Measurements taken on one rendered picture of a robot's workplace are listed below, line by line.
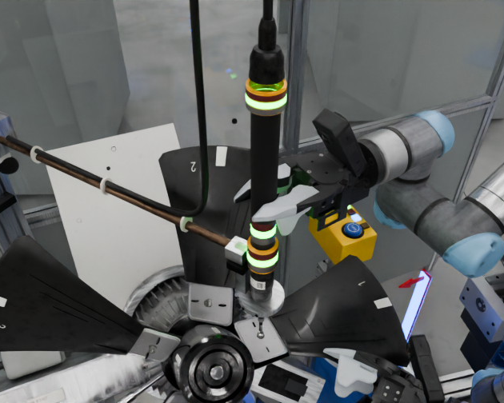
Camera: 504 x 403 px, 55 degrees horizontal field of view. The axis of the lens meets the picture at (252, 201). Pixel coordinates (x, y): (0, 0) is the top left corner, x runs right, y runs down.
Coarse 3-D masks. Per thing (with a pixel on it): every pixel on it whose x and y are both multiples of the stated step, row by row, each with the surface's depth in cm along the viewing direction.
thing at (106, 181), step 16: (192, 0) 49; (272, 0) 44; (192, 16) 50; (272, 16) 46; (192, 32) 51; (192, 48) 53; (32, 160) 86; (96, 176) 80; (208, 176) 65; (128, 192) 77; (160, 208) 74
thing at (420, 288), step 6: (420, 276) 93; (426, 276) 92; (420, 282) 94; (426, 282) 92; (420, 288) 94; (414, 294) 97; (420, 294) 95; (414, 300) 97; (420, 300) 96; (414, 306) 98; (408, 312) 101; (414, 312) 99; (408, 318) 101; (402, 324) 104; (408, 324) 102; (408, 330) 103
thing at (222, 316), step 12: (192, 288) 82; (204, 288) 80; (216, 288) 79; (228, 288) 77; (204, 300) 80; (216, 300) 79; (228, 300) 78; (192, 312) 81; (204, 312) 80; (216, 312) 79; (228, 312) 77; (216, 324) 79; (228, 324) 77
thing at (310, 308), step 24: (336, 264) 94; (360, 264) 94; (312, 288) 90; (336, 288) 90; (288, 312) 85; (312, 312) 86; (336, 312) 86; (360, 312) 87; (384, 312) 88; (288, 336) 81; (312, 336) 82; (336, 336) 83; (360, 336) 84; (384, 336) 85; (408, 360) 84
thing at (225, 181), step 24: (168, 168) 82; (216, 168) 79; (240, 168) 78; (168, 192) 82; (192, 192) 81; (216, 192) 79; (216, 216) 78; (240, 216) 77; (192, 240) 81; (192, 264) 81; (216, 264) 78
